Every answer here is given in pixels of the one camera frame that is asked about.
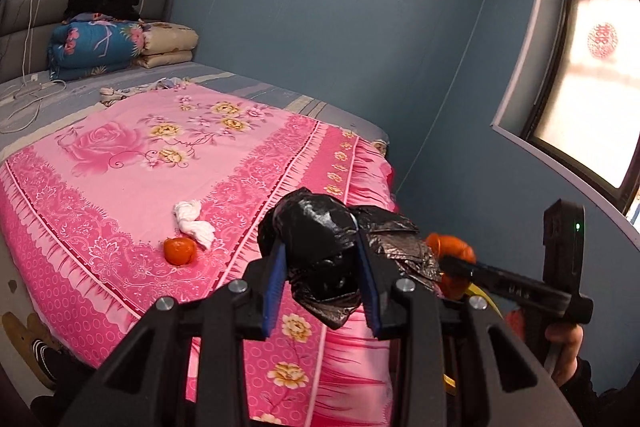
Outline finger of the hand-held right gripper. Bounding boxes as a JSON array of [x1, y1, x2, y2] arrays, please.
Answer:
[[440, 255, 547, 309]]

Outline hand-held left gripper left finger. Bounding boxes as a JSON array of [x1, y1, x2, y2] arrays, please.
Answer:
[[60, 242, 288, 427]]

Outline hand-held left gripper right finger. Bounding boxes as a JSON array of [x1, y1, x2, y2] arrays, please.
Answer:
[[354, 227, 583, 427]]

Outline black plastic bag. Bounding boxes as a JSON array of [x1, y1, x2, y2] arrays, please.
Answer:
[[257, 188, 443, 330]]

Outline person's right forearm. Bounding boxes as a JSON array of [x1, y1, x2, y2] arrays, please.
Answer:
[[560, 354, 640, 427]]

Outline person's right hand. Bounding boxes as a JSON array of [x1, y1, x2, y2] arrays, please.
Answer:
[[545, 324, 584, 384]]

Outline crumpled white tissue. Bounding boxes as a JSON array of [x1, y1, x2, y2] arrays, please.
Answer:
[[172, 199, 217, 250]]

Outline tangerine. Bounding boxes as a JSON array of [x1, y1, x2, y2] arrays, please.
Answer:
[[163, 237, 197, 266]]

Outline pink floral blanket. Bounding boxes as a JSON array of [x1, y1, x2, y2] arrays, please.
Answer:
[[0, 84, 401, 425]]

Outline red paper window decoration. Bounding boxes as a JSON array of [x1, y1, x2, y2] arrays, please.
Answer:
[[587, 23, 618, 58]]

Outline small pale blue cloth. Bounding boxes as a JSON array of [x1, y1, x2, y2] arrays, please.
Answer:
[[150, 77, 193, 92]]

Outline black striped shoe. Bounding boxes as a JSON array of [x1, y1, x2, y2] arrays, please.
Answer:
[[30, 339, 63, 383]]

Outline beige folded quilt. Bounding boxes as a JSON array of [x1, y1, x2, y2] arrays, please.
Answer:
[[132, 23, 199, 68]]

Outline blue floral folded quilt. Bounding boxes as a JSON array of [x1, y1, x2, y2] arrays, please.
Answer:
[[47, 21, 146, 82]]

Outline grey padded headboard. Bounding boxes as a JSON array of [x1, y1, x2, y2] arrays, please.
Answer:
[[0, 0, 174, 82]]

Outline window with grey frame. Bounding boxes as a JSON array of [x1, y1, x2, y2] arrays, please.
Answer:
[[492, 0, 640, 253]]

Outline white charging cable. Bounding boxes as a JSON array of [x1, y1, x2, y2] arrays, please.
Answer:
[[0, 0, 68, 135]]

